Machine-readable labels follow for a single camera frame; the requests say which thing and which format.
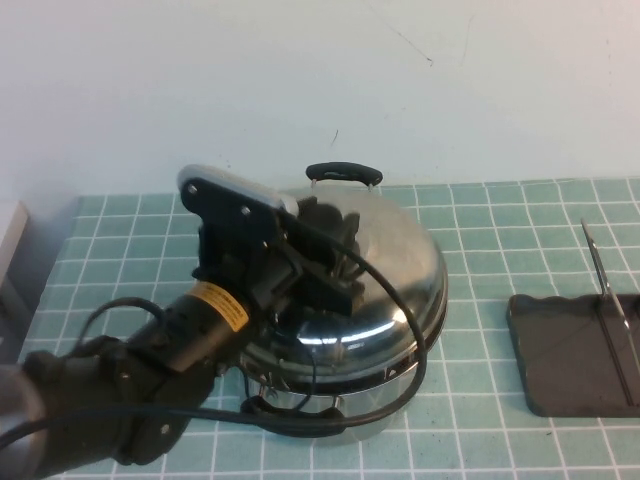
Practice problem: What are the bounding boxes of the stainless steel pot black handles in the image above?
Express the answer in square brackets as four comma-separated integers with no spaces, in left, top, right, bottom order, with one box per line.
[238,162,427,442]

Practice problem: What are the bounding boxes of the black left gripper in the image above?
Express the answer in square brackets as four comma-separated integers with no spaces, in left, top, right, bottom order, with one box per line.
[192,195,366,329]

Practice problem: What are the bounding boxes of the thin black cable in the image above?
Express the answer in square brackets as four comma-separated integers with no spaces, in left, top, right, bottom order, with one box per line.
[74,297,166,351]

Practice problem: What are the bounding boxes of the silver wrist camera black mount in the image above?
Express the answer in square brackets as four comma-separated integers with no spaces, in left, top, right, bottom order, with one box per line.
[177,163,301,251]

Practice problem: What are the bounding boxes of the teal tile pattern tablecloth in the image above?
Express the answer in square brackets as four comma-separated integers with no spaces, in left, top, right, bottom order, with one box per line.
[0,178,640,480]

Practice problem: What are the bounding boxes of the beige board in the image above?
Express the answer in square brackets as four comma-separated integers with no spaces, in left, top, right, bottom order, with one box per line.
[0,201,30,301]

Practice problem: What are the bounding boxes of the black lid rack metal wire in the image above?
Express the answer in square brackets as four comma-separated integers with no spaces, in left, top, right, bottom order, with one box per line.
[507,217,640,419]

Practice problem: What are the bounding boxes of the stainless steel lid black knob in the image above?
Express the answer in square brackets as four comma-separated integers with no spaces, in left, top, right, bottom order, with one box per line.
[237,182,449,387]

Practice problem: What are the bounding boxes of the thick black cable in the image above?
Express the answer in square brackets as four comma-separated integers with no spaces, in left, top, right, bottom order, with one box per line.
[0,222,429,444]

